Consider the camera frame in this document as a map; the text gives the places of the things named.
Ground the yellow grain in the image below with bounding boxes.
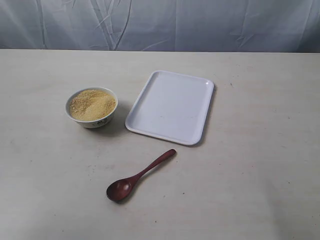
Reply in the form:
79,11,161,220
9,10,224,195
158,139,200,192
69,89,116,122

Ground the dark red wooden spoon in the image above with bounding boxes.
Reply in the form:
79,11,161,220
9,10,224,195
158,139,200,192
106,148,177,203

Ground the white wrinkled backdrop curtain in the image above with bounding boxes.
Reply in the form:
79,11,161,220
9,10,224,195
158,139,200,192
0,0,320,53

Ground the white patterned ceramic bowl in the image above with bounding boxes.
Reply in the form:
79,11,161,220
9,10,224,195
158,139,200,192
65,87,119,129

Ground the white rectangular plastic tray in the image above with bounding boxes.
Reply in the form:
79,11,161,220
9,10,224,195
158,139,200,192
125,70,215,146

